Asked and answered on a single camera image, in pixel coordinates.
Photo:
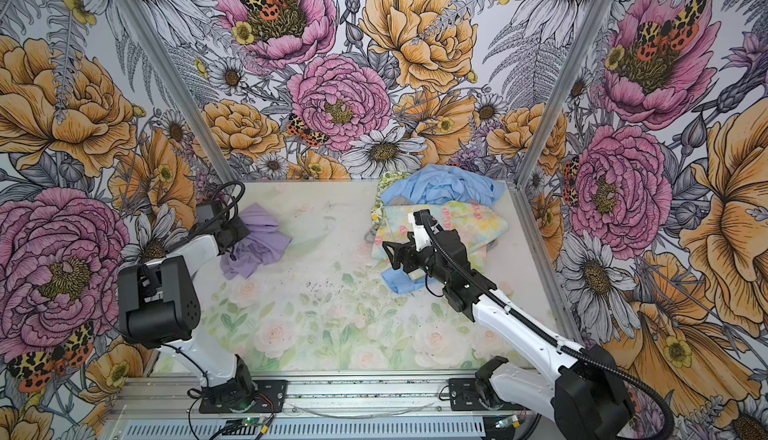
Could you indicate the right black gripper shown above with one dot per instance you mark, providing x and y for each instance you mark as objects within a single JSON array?
[{"x": 409, "y": 249}]

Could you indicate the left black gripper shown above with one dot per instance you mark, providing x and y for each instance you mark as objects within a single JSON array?
[{"x": 241, "y": 228}]

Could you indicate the purple t-shirt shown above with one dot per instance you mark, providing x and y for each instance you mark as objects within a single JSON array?
[{"x": 264, "y": 244}]

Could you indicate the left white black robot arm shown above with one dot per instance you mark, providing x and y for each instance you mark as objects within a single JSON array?
[{"x": 159, "y": 308}]

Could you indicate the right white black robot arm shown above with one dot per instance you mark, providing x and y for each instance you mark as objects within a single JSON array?
[{"x": 577, "y": 388}]

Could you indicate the pastel floral cloth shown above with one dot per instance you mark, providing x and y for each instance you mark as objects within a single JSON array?
[{"x": 477, "y": 225}]

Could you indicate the light blue button shirt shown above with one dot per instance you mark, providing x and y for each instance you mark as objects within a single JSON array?
[{"x": 435, "y": 185}]

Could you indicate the right green circuit board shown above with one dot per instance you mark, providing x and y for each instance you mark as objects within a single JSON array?
[{"x": 511, "y": 421}]

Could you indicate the green circuit board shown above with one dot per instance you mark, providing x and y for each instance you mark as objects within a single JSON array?
[
  {"x": 511, "y": 421},
  {"x": 246, "y": 425}
]

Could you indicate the white ventilated panel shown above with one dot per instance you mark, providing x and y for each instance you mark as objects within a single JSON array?
[{"x": 459, "y": 427}]

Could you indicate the left green circuit board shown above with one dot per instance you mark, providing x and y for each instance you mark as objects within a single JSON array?
[{"x": 246, "y": 425}]

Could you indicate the aluminium front rail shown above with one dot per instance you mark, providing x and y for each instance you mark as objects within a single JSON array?
[{"x": 333, "y": 394}]

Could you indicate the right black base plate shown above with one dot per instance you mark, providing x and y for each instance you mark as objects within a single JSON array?
[{"x": 472, "y": 394}]

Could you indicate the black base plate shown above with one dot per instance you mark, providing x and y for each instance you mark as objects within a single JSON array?
[
  {"x": 472, "y": 394},
  {"x": 263, "y": 396}
]

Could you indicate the left aluminium corner post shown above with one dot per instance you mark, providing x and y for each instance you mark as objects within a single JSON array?
[{"x": 143, "y": 27}]

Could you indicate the aluminium corner post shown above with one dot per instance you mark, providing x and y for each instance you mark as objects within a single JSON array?
[
  {"x": 143, "y": 27},
  {"x": 583, "y": 40}
]

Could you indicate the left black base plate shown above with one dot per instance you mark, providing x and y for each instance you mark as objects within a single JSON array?
[{"x": 263, "y": 396}]

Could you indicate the right aluminium corner post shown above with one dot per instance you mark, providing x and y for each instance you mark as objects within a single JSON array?
[{"x": 583, "y": 40}]

